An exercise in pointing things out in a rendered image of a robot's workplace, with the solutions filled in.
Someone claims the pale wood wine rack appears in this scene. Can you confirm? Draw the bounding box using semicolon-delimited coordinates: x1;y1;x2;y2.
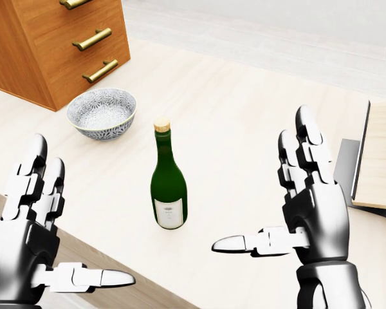
332;100;386;222

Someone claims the grey patterned bowl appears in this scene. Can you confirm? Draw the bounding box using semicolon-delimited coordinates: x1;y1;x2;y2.
66;88;138;142

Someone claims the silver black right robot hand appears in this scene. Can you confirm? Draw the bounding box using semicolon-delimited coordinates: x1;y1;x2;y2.
210;104;355;267

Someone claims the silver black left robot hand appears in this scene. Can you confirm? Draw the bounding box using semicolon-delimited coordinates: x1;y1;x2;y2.
0;133;137;306

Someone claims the brass drawer handle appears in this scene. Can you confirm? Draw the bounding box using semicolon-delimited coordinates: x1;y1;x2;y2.
59;0;95;11
71;27;113;52
82;59;120;84

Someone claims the green wine bottle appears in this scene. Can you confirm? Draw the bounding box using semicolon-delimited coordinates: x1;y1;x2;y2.
149;117;188;230

